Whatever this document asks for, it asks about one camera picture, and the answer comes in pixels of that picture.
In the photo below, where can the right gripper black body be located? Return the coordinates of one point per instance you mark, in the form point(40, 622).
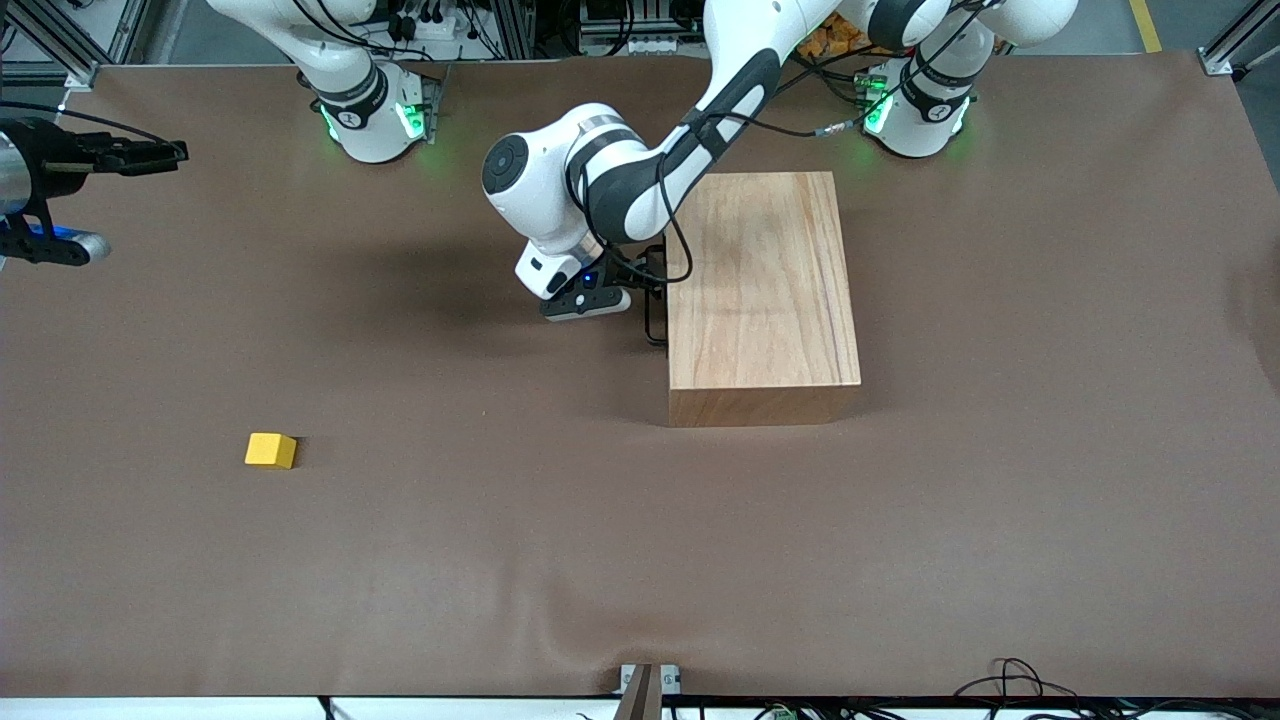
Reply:
point(55, 152)

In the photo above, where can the yellow wooden block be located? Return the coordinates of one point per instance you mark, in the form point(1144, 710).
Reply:
point(270, 452)

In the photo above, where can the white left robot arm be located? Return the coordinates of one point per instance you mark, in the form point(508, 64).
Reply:
point(620, 180)

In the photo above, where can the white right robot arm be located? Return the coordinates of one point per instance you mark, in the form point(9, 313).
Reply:
point(372, 125)

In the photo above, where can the wooden drawer cabinet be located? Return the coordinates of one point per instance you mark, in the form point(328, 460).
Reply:
point(760, 290)

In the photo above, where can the brown table cover sheet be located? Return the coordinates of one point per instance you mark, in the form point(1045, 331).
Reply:
point(640, 550)

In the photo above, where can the orange bags pile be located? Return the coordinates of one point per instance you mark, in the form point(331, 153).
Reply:
point(835, 40)

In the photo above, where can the white power strip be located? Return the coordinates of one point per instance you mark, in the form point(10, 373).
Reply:
point(430, 25)

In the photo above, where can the yellow floor tape strip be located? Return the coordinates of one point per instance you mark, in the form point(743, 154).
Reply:
point(1147, 25)

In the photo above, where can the aluminium frame profile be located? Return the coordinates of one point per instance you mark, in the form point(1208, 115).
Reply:
point(70, 50)
point(1235, 45)

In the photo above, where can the aluminium rack frame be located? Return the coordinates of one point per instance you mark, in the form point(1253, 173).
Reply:
point(520, 30)

